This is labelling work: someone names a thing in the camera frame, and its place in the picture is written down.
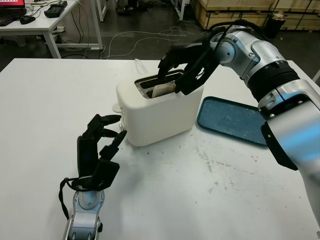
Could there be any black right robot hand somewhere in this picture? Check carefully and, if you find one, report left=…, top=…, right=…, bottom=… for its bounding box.
left=157, top=32, right=219, bottom=81

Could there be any white bread slice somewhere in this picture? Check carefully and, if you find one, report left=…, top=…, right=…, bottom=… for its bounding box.
left=152, top=83, right=177, bottom=98

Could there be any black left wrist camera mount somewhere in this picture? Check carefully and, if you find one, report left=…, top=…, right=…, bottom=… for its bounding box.
left=71, top=159, right=120, bottom=192

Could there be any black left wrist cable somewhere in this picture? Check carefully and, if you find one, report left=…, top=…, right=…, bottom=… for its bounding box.
left=58, top=176, right=83, bottom=221

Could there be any white office desk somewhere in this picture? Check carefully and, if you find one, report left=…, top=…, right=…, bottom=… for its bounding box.
left=0, top=0, right=105, bottom=60

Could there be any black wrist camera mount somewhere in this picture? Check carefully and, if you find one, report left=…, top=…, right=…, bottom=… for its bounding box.
left=174, top=59, right=218, bottom=96
left=71, top=159, right=120, bottom=192

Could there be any person with dark shoes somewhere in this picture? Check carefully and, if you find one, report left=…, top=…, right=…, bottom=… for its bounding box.
left=116, top=0, right=148, bottom=16

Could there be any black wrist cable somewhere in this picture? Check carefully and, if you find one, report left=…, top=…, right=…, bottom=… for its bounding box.
left=58, top=176, right=83, bottom=221
left=214, top=19, right=272, bottom=55

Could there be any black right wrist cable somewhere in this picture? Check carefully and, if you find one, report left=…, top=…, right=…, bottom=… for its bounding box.
left=214, top=19, right=272, bottom=55

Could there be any black trash bin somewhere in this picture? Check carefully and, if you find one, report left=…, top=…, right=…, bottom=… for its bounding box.
left=265, top=12, right=286, bottom=39

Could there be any white floor cable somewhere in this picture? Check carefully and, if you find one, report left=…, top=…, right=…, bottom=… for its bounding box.
left=101, top=26, right=208, bottom=61

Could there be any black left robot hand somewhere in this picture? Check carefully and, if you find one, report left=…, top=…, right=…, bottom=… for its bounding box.
left=75, top=113, right=128, bottom=180

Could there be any white-legged desk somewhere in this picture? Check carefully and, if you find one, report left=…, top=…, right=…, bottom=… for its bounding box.
left=96, top=0, right=198, bottom=23

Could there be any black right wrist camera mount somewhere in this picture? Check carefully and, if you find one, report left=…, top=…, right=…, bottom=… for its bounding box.
left=174, top=59, right=218, bottom=96

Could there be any black laptop with red screen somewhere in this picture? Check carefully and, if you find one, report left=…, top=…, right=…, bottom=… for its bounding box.
left=0, top=0, right=27, bottom=27

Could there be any cream white two-slot toaster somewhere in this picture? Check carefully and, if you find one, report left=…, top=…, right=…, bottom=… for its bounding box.
left=111, top=69, right=205, bottom=147

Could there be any white toaster power cord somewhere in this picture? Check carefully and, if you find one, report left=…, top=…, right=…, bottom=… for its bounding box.
left=134, top=58, right=147, bottom=76

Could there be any blue rectangular tray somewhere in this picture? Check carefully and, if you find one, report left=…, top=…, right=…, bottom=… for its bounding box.
left=196, top=96, right=270, bottom=147

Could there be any black handheld device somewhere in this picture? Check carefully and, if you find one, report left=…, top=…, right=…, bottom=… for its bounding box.
left=44, top=0, right=68, bottom=18

